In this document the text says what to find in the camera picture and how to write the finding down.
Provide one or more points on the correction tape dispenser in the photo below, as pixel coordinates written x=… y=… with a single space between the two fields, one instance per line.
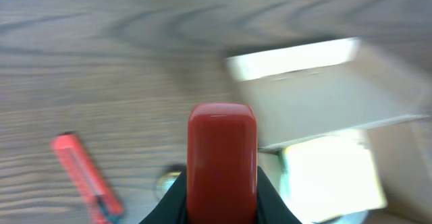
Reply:
x=166 y=178

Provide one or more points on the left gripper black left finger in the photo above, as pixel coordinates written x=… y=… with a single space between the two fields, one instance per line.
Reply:
x=171 y=209

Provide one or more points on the yellow sticky note pad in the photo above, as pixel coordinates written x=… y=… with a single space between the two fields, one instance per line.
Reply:
x=331 y=179

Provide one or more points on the cardboard box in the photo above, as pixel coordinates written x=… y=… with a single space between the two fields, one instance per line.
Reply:
x=314 y=88

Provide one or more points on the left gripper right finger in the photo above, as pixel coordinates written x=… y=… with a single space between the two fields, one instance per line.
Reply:
x=271 y=209

